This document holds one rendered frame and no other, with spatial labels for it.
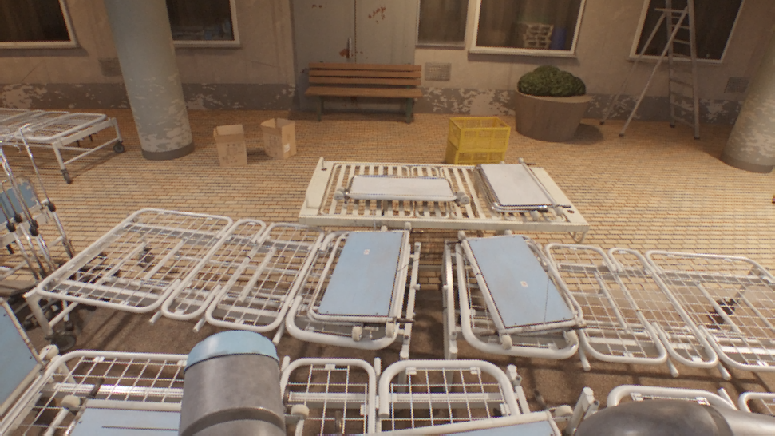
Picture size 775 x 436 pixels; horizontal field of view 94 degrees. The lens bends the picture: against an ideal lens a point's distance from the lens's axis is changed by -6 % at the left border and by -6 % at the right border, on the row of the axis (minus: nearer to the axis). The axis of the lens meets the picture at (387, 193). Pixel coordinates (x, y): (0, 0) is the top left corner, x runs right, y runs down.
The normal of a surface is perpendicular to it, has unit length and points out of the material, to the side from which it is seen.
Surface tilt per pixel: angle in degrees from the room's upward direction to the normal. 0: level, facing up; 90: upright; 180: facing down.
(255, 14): 90
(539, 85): 72
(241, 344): 20
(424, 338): 0
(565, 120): 101
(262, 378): 46
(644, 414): 40
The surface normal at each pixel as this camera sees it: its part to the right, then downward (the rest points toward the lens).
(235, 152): 0.30, 0.46
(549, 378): 0.03, -0.88
